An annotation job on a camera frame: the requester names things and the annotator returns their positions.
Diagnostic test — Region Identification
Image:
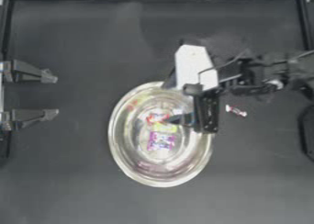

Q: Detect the purple candy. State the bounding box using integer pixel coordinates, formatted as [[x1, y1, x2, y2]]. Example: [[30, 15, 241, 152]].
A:
[[146, 140, 177, 152]]

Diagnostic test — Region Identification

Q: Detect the steel bowl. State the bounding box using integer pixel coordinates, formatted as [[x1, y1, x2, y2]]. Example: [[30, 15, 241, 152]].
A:
[[107, 81, 217, 188]]

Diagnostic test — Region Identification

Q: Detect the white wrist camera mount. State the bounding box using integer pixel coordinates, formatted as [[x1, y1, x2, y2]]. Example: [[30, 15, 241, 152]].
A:
[[174, 43, 219, 92]]

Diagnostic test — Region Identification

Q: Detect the black white red candy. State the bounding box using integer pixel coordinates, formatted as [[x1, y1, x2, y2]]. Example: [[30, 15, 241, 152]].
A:
[[225, 104, 247, 118]]

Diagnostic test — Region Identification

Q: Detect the grey camera cable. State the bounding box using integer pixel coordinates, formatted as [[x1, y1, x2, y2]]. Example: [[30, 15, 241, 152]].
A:
[[198, 49, 257, 84]]

